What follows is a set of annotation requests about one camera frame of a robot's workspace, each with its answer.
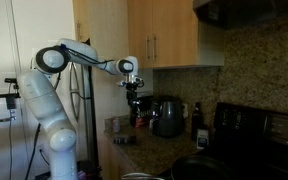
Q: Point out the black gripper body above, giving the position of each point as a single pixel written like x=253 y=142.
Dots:
x=132 y=83

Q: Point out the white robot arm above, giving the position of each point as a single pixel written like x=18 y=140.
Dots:
x=44 y=102

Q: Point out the black coffee maker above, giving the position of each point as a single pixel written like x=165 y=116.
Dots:
x=141 y=111

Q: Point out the stainless steel refrigerator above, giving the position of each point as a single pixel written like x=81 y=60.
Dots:
x=82 y=102

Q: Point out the wooden upper cabinet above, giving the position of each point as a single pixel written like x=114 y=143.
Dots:
x=160 y=33

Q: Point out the wooden cabinet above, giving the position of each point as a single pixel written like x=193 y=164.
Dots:
x=160 y=33
x=114 y=163

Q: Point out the dark glass bottle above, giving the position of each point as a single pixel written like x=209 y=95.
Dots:
x=196 y=121

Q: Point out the wooden lower cabinet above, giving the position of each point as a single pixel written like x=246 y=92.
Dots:
x=114 y=163

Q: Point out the small white salt box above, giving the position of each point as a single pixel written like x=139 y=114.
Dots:
x=202 y=138

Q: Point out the black frying pan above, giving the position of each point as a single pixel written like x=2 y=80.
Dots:
x=189 y=168

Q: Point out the range hood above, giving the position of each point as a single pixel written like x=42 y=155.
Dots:
x=229 y=14

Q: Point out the black kitchen stove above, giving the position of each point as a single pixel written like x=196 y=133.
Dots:
x=251 y=142

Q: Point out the black stereo camera on counter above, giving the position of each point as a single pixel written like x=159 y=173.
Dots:
x=125 y=139

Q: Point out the camera on tripod stand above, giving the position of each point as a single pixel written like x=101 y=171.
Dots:
x=10 y=99

